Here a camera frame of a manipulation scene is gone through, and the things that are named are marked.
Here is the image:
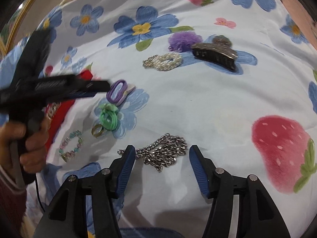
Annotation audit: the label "thin black cable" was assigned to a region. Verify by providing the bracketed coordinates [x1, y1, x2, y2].
[35, 174, 47, 212]

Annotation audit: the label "purple hair ties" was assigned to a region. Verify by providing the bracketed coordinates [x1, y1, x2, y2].
[106, 79, 136, 103]

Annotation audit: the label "light blue floral pillow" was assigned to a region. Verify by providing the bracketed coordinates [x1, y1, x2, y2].
[0, 37, 31, 85]

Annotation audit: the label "silver wristwatch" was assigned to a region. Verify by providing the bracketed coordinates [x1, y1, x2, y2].
[46, 102, 61, 120]

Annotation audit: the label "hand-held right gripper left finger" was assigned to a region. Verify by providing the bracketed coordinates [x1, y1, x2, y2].
[33, 145, 136, 238]

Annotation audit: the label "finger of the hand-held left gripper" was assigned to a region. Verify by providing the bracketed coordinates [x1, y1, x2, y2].
[71, 78, 111, 100]

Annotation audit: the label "person's left forearm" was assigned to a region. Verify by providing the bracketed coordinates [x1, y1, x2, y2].
[0, 165, 28, 238]

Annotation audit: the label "green hair ties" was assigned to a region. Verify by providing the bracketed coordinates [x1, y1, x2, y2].
[98, 103, 120, 131]

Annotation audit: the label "black glitter hair claw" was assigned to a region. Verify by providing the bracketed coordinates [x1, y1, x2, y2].
[191, 36, 238, 73]

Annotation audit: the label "gold framed painting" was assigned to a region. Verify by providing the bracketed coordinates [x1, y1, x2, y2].
[0, 0, 47, 54]

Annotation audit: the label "red jewelry tray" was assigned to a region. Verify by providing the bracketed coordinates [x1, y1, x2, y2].
[43, 69, 101, 152]

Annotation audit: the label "person's left hand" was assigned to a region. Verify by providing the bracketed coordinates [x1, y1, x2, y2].
[0, 118, 51, 175]

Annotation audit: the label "pastel glass bead bracelet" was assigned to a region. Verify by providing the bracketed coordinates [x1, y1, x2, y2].
[59, 130, 83, 163]

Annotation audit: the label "purple mesh scrunchie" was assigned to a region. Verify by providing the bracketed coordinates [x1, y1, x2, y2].
[168, 32, 202, 52]

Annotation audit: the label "silver chain necklace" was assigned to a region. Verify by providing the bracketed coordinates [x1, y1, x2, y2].
[117, 133, 187, 172]

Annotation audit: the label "pink printed cloth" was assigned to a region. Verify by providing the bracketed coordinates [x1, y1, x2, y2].
[270, 0, 317, 46]

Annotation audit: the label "pearl bead bracelet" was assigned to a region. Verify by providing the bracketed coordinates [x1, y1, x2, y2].
[143, 53, 183, 71]

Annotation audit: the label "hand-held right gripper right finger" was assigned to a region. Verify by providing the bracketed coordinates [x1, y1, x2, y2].
[189, 145, 291, 238]

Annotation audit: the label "small metal ring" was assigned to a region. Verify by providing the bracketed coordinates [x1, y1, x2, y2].
[92, 125, 104, 138]

